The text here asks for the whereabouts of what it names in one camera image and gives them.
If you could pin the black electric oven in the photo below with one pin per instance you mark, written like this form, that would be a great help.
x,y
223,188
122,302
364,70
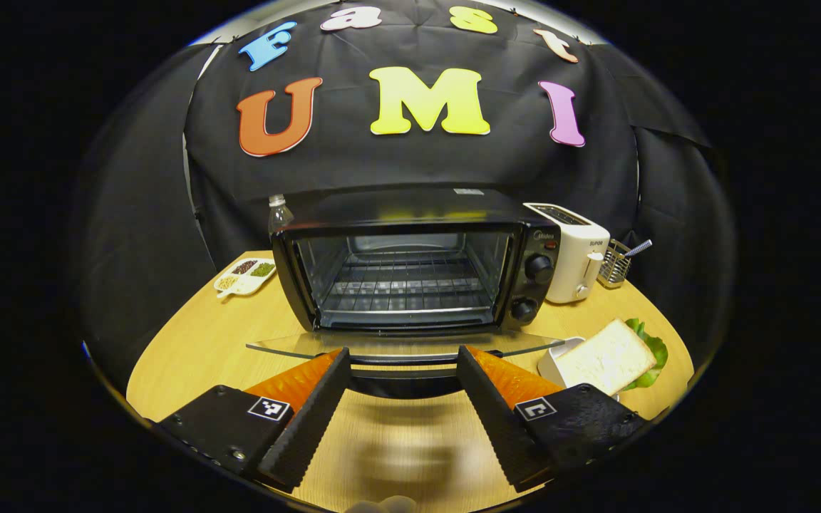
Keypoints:
x,y
410,206

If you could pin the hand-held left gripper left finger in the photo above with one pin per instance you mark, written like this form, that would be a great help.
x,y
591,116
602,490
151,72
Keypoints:
x,y
311,424

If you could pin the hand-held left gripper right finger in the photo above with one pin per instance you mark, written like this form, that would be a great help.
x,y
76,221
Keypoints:
x,y
496,424

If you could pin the white divided grain dish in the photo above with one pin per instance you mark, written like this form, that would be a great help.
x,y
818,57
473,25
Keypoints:
x,y
243,283

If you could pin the clear plastic water bottle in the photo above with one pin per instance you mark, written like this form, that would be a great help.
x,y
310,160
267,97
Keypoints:
x,y
279,217

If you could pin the metal spoon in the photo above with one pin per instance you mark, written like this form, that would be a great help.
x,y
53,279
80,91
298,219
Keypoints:
x,y
638,248

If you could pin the black backdrop cloth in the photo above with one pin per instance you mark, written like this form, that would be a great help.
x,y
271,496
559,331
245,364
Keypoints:
x,y
410,164

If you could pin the lettuce sandwich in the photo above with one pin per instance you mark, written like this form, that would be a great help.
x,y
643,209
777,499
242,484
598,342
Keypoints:
x,y
606,356

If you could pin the white toaster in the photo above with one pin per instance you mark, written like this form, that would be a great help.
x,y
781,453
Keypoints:
x,y
571,263

